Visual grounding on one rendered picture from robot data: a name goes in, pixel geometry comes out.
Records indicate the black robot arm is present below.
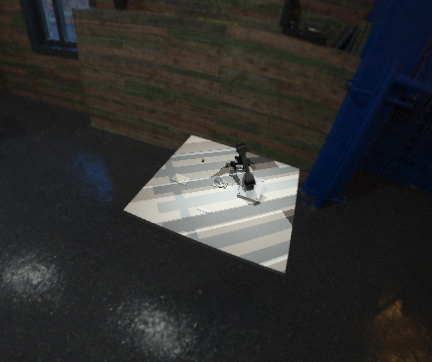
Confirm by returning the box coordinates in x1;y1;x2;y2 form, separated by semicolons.
235;141;256;187

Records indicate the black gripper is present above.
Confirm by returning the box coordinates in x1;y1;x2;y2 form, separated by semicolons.
230;157;250;170

